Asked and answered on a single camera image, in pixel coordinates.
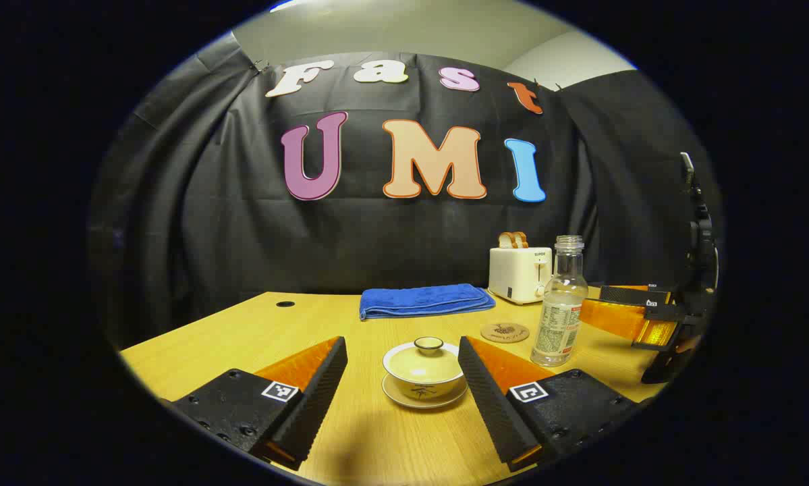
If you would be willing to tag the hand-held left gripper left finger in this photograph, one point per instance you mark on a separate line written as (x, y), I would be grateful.
(316, 405)

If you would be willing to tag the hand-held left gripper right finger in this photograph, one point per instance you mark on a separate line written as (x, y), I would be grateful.
(488, 405)

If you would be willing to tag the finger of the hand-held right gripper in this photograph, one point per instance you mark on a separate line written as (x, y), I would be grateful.
(637, 295)
(620, 320)

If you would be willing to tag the clear plastic water bottle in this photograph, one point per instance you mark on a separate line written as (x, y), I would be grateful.
(559, 324)

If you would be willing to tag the beige ceramic teacup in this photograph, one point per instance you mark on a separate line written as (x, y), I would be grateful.
(423, 390)

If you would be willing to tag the round cork coaster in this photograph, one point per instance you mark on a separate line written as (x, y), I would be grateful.
(505, 333)

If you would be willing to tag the beige ceramic saucer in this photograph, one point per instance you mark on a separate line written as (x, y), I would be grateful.
(455, 397)

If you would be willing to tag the white toaster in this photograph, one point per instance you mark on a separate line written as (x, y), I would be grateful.
(515, 273)

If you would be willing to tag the folded blue towel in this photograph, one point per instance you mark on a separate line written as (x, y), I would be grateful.
(424, 300)

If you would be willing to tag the toast slice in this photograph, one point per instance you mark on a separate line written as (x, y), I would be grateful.
(519, 239)
(505, 241)

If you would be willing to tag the black backdrop cloth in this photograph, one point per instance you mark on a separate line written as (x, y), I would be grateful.
(377, 236)

